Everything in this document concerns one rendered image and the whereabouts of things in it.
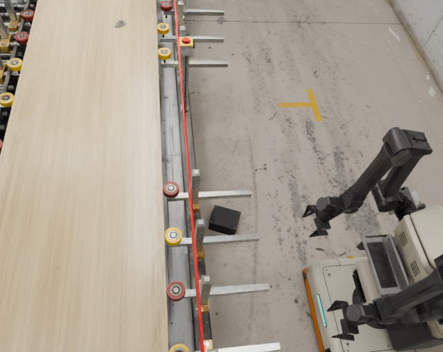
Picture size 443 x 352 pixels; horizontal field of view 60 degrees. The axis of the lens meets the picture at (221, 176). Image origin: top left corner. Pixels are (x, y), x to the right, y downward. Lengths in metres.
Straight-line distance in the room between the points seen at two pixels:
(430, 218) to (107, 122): 1.59
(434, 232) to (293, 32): 3.26
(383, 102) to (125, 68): 2.53
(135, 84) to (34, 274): 1.17
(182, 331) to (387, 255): 0.98
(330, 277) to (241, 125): 1.53
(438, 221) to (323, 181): 1.73
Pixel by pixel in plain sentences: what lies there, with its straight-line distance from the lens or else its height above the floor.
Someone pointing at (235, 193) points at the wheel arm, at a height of 0.83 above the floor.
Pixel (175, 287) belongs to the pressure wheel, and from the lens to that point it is 1.69.
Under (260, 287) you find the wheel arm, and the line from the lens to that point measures 1.78.
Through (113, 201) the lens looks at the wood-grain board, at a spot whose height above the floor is 0.90.
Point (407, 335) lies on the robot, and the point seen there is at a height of 0.50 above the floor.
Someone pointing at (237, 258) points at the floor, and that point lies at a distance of 2.72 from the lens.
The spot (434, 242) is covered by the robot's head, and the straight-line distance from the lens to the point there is 1.55.
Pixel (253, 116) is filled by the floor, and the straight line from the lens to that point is 3.45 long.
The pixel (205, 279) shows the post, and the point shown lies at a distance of 1.44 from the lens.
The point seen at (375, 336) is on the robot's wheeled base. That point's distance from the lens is 2.53.
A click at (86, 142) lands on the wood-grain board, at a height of 0.90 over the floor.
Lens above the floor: 2.52
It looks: 57 degrees down
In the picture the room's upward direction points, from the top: 10 degrees clockwise
